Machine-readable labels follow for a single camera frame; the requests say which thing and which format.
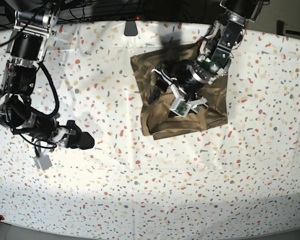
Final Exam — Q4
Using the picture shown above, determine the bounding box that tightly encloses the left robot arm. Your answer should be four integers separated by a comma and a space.
148, 0, 269, 117

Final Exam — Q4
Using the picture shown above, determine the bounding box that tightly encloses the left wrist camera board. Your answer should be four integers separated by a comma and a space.
170, 98, 192, 118

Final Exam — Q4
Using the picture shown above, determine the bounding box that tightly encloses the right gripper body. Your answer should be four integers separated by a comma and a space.
32, 117, 77, 150

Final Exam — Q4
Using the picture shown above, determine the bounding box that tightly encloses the camouflage T-shirt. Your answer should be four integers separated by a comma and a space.
130, 43, 228, 140

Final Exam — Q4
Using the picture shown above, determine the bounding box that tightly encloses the terrazzo patterned table cloth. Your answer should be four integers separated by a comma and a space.
0, 21, 300, 240

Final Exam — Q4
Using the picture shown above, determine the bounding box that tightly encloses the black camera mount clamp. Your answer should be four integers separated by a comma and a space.
123, 20, 138, 37

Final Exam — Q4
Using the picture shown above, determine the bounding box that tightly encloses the black cables bundle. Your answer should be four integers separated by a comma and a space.
39, 0, 208, 23

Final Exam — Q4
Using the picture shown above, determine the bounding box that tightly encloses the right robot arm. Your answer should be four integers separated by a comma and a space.
0, 0, 95, 170

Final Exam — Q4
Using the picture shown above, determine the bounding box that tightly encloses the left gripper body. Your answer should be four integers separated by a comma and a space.
157, 60, 215, 100

